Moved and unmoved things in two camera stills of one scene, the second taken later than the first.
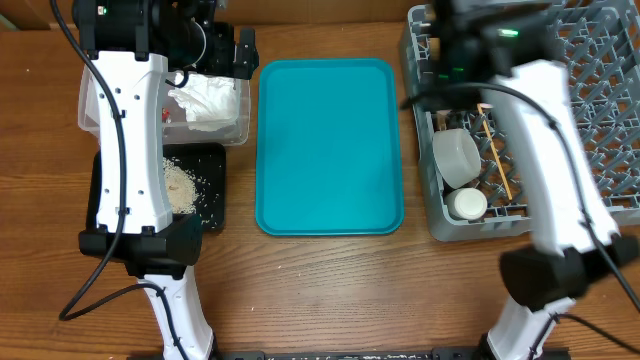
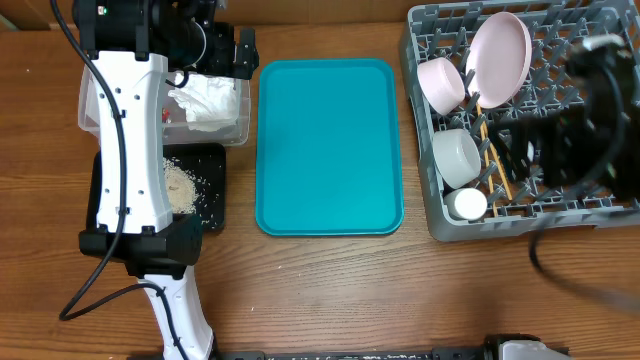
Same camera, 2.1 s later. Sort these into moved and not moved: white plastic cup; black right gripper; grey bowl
Moved: black right gripper
Not moved: white plastic cup; grey bowl
